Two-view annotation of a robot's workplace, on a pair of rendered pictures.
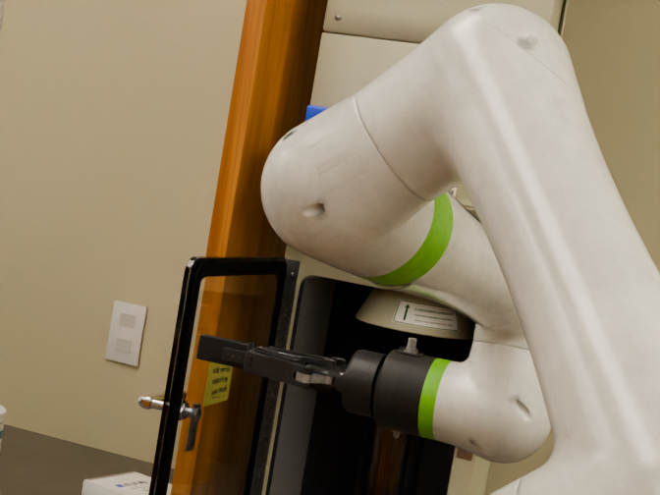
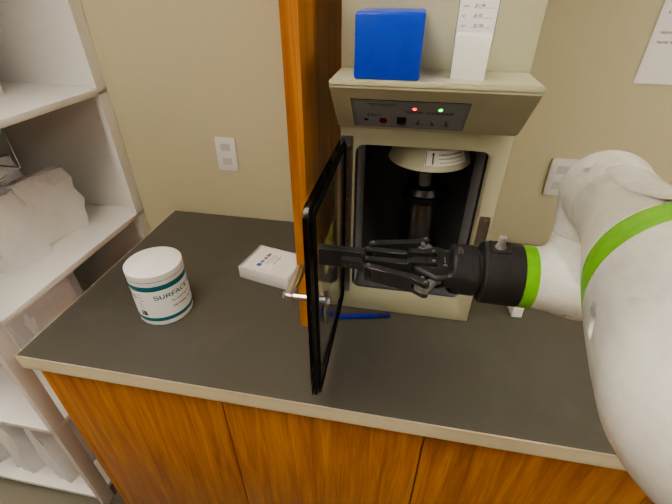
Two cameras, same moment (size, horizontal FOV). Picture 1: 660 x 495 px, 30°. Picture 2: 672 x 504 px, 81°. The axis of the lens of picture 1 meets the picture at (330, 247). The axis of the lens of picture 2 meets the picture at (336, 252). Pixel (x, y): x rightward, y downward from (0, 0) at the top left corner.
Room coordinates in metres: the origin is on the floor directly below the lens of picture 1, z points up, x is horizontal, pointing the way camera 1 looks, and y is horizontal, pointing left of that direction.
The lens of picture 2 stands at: (0.99, 0.19, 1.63)
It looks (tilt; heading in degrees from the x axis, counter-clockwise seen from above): 34 degrees down; 351
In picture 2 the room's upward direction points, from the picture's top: straight up
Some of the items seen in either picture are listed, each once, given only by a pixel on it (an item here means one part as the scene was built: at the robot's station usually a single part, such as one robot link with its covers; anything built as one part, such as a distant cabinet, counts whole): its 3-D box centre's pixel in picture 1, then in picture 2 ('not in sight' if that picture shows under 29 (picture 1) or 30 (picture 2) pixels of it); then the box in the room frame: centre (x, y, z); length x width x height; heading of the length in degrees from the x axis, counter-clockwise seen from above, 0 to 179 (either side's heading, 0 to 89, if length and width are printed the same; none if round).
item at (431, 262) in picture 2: (289, 367); (398, 267); (1.45, 0.02, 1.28); 0.11 x 0.01 x 0.04; 72
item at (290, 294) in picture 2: (172, 402); (303, 283); (1.53, 0.16, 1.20); 0.10 x 0.05 x 0.03; 161
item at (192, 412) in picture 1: (189, 426); (324, 307); (1.48, 0.13, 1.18); 0.02 x 0.02 x 0.06; 71
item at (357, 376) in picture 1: (346, 378); (444, 267); (1.44, -0.04, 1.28); 0.09 x 0.08 x 0.07; 70
